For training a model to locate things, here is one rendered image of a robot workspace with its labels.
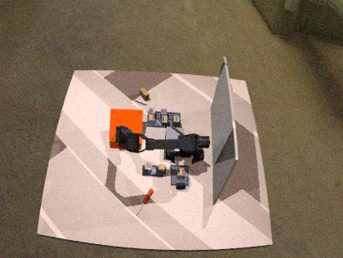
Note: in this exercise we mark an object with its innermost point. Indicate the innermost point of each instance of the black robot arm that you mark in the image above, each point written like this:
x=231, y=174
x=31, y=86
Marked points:
x=188, y=143

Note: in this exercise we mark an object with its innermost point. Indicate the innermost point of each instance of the orange-handled screwdriver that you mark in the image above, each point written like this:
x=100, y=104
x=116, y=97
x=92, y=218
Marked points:
x=146, y=198

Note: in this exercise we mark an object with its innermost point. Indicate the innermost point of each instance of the black short cylinder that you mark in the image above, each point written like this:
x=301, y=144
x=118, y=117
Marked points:
x=180, y=185

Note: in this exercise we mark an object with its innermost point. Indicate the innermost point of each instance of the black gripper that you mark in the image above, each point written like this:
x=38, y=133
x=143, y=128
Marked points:
x=170, y=155

